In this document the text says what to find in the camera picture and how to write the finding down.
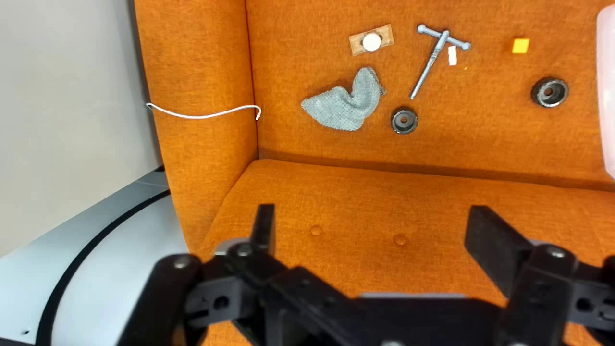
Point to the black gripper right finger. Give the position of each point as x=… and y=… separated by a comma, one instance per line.
x=544, y=290

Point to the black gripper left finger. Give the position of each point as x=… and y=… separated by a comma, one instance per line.
x=192, y=290

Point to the orange cube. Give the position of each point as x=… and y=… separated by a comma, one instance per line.
x=521, y=46

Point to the orange fabric couch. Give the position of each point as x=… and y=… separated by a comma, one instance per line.
x=385, y=194

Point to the grey knitted cloth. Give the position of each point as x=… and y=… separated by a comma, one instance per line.
x=346, y=109

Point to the small white rectangular block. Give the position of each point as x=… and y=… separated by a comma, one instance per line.
x=452, y=57

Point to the brown wooden tile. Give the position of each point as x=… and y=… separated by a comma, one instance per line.
x=354, y=46

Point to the white round disc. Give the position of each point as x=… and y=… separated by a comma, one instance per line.
x=371, y=44

